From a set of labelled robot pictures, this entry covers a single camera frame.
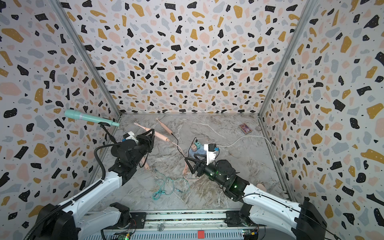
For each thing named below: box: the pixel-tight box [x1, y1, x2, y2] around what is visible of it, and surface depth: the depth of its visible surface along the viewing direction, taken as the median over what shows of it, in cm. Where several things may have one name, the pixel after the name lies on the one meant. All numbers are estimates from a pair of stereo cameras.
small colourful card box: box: [239, 123, 253, 135], surface depth 115 cm
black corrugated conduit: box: [27, 143, 121, 240], surface depth 46 cm
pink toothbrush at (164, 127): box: [155, 117, 173, 135], surface depth 115 cm
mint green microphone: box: [64, 109, 120, 127], surface depth 76 cm
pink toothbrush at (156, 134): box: [133, 122, 170, 142], surface depth 78 cm
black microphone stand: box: [98, 121, 118, 144], surface depth 81 cm
